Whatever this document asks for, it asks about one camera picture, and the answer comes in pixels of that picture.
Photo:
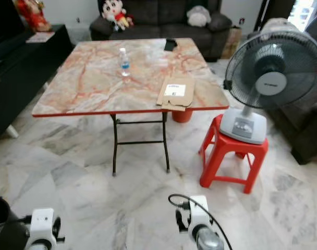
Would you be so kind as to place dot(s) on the red fortune god figurine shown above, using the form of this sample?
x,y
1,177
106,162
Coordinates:
x,y
34,15

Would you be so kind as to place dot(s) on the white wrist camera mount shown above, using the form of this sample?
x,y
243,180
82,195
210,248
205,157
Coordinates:
x,y
42,225
199,211

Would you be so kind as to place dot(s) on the black TV cabinet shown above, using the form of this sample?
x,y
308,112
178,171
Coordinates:
x,y
23,83

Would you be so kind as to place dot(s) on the brown cardboard box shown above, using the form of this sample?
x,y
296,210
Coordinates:
x,y
232,44

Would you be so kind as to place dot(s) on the black rubbish bin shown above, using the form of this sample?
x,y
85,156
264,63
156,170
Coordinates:
x,y
4,229

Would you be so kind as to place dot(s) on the black metal table leg frame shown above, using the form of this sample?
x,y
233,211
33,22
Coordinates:
x,y
114,143

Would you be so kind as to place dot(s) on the white lace covered side table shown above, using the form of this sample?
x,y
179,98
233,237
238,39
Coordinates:
x,y
77,34

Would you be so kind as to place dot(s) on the black wall socket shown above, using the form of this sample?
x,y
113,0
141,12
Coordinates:
x,y
241,21

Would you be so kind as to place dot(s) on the dark grey fabric sofa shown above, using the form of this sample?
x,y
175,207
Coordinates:
x,y
158,34

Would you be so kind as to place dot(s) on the black television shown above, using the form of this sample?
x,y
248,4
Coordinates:
x,y
3,21

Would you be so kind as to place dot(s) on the red plastic bucket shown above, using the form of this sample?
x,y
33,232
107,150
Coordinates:
x,y
182,116

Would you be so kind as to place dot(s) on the flat brown cardboard with label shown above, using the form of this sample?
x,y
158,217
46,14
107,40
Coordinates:
x,y
185,99

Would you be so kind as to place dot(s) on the grey round plush toy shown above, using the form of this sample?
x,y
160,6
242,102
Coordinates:
x,y
198,16

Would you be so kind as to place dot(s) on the cartoon boy plush doll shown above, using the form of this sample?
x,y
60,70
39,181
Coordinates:
x,y
116,14

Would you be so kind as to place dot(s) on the colourful booklet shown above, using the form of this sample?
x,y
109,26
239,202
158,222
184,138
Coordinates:
x,y
40,37

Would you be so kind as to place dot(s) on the red plastic stool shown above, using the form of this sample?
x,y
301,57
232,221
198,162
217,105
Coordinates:
x,y
231,148

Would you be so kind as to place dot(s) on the clear plastic water bottle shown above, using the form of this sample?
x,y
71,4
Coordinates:
x,y
125,65

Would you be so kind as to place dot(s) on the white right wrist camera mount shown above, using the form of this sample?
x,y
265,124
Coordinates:
x,y
199,211

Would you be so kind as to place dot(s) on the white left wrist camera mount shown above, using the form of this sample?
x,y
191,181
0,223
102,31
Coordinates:
x,y
42,225

